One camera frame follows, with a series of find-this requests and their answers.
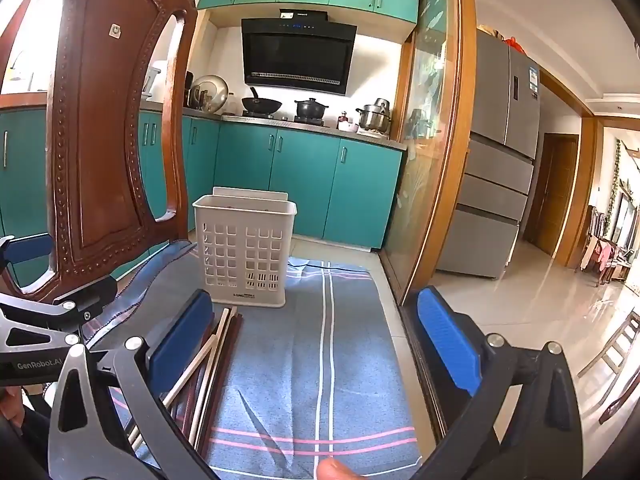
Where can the blue striped cloth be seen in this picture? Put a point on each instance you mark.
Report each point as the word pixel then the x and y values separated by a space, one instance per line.
pixel 310 375

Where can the glass pot lid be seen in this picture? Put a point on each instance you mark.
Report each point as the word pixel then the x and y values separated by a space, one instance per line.
pixel 210 90

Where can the white square sticker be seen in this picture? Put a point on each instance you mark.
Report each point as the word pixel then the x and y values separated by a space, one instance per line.
pixel 115 30

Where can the dark wooden door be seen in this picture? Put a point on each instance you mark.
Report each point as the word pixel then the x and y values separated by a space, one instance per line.
pixel 100 135

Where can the black wok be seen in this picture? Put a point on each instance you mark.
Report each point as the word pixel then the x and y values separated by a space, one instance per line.
pixel 262 106

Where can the person's right hand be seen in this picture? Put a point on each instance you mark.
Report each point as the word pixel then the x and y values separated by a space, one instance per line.
pixel 337 471

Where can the brown wooden door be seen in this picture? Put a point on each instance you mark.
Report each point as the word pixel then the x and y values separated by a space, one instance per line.
pixel 550 195

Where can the black range hood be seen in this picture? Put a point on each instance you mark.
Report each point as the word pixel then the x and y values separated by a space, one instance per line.
pixel 295 55

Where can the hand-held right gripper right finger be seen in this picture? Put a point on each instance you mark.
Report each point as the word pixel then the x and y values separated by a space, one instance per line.
pixel 445 345

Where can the wooden dining chair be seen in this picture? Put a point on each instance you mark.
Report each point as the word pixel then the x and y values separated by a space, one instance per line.
pixel 595 255

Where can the gas stove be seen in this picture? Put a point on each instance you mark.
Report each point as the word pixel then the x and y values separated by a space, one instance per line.
pixel 285 118

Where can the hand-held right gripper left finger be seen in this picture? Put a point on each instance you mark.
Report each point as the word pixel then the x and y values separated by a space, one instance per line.
pixel 180 340

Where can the teal base cabinets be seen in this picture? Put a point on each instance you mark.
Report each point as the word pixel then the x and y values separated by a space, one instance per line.
pixel 310 185

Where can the white plastic utensil basket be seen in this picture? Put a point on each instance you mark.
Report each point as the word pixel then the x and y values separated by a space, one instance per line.
pixel 245 240

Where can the black cooking pot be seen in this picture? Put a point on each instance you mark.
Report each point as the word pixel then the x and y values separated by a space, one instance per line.
pixel 311 110

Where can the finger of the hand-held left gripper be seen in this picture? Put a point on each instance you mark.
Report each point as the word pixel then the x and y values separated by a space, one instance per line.
pixel 30 255
pixel 90 297

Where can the wood framed glass sliding door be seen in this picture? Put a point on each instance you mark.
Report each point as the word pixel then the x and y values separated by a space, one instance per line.
pixel 425 135

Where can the stainless steel pot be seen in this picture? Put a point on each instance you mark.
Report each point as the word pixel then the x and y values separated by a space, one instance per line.
pixel 372 117

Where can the grey refrigerator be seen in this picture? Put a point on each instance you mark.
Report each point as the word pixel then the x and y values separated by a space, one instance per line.
pixel 495 185

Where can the red bag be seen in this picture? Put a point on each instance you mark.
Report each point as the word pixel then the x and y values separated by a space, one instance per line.
pixel 515 42

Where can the pale wooden chopstick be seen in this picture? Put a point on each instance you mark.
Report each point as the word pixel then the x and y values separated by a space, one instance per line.
pixel 216 375
pixel 195 367

